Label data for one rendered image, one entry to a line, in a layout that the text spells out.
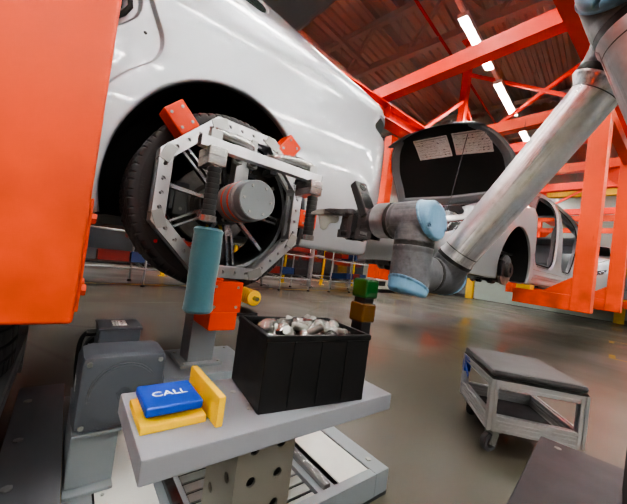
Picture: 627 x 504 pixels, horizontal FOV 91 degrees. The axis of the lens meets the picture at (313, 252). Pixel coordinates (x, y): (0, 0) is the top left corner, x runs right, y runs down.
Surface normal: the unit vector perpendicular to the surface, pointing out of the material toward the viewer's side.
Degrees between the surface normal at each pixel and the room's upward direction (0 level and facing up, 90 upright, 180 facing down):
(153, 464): 90
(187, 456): 90
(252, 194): 90
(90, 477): 90
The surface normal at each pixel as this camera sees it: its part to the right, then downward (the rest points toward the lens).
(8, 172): 0.62, 0.06
